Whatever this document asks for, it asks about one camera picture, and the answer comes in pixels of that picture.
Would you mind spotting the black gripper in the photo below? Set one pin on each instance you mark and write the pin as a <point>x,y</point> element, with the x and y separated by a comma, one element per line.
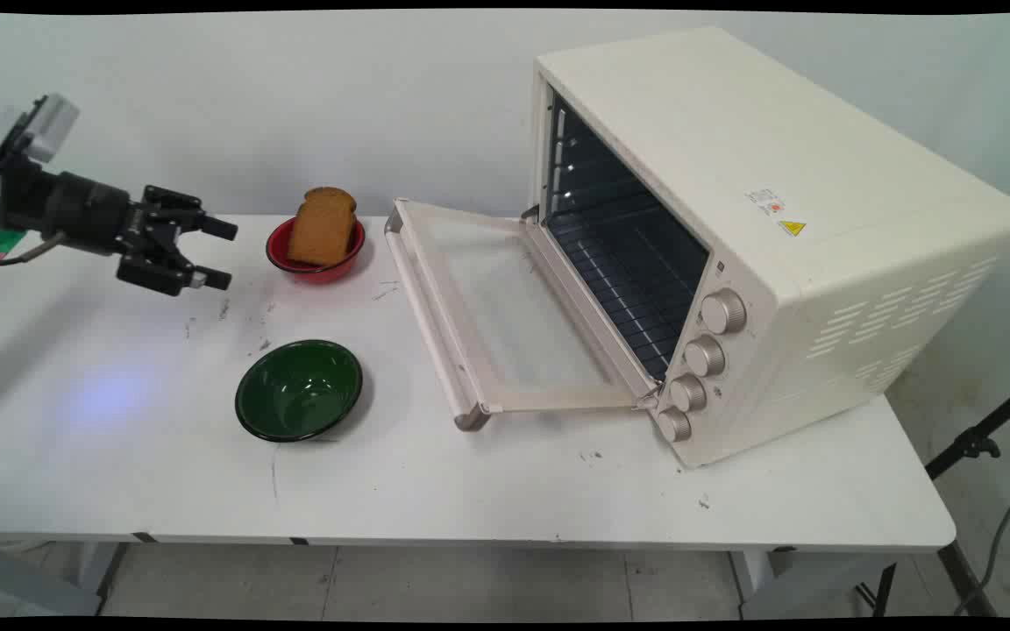
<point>84,215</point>

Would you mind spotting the red bowl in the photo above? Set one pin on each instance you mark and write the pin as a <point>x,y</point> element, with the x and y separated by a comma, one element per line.
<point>316,254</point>

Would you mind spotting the brown bread slice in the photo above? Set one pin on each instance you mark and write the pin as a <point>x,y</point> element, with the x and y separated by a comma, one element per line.
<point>323,226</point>

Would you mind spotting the green bowl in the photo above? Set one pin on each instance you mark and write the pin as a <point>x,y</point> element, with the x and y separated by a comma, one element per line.
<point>299,391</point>

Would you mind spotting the glass oven door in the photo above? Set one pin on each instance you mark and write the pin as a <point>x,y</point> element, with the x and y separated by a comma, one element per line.
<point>496,315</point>

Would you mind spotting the silver oven knob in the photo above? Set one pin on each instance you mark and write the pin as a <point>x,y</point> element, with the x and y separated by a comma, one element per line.
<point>673,424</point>
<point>687,393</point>
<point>723,312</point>
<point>704,356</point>

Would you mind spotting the yellow warning sticker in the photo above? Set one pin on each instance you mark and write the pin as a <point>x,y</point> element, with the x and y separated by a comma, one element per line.
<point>791,228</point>

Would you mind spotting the cream toaster oven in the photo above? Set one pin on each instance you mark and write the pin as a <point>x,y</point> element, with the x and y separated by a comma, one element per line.
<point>821,228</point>

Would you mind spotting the black tripod stand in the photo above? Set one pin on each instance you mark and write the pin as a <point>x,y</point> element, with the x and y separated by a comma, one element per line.
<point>970,447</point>

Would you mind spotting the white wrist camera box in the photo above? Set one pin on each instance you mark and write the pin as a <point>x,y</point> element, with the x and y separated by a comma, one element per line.
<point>42,124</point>

